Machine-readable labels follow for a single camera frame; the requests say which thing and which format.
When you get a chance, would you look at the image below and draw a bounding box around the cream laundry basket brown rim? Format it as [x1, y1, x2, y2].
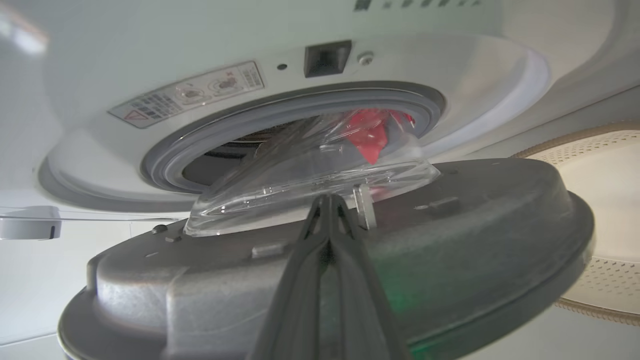
[510, 120, 640, 327]

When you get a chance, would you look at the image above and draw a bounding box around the grey warning sticker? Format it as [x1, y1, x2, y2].
[107, 61, 266, 129]

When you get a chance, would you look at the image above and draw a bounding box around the white front-load washing machine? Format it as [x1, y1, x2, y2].
[0, 0, 640, 221]

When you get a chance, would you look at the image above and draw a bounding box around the grey washer door glass bowl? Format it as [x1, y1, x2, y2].
[57, 112, 596, 360]

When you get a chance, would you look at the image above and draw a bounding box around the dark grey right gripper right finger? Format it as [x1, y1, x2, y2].
[320, 195, 412, 360]

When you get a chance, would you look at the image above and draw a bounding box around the red white striped garment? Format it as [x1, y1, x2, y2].
[345, 109, 416, 165]

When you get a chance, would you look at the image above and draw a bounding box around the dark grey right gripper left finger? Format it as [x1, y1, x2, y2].
[250, 195, 331, 360]

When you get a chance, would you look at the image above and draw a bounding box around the black door latch socket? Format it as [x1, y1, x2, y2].
[304, 40, 353, 78]

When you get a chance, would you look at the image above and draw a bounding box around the perforated steel washer drum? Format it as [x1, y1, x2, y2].
[182, 122, 311, 187]

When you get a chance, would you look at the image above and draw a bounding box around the grey rubber door gasket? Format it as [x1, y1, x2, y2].
[140, 82, 446, 195]

